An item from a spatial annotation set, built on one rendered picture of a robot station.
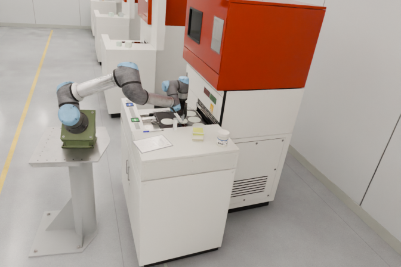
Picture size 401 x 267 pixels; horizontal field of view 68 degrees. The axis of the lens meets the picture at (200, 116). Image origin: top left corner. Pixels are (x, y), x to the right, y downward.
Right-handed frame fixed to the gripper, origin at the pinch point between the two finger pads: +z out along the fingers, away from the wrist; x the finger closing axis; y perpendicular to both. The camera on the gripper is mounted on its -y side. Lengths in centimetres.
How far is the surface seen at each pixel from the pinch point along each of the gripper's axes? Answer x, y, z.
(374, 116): -166, 54, -4
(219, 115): -28.6, -3.1, -12.2
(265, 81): -58, 11, -37
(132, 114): 35.2, -5.0, -4.4
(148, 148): 11, -49, -6
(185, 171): -12, -50, 6
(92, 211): 57, -33, 68
